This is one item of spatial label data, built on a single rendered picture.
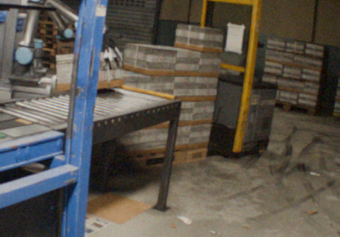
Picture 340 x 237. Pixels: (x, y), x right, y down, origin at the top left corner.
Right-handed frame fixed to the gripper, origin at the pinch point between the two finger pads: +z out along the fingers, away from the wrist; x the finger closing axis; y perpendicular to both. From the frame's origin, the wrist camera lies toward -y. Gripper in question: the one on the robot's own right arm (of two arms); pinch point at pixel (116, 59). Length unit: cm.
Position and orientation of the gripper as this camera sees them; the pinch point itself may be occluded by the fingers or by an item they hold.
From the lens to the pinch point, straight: 302.8
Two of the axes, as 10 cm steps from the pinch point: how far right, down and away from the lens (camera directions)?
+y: -8.0, 3.8, 4.6
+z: 3.7, 9.2, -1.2
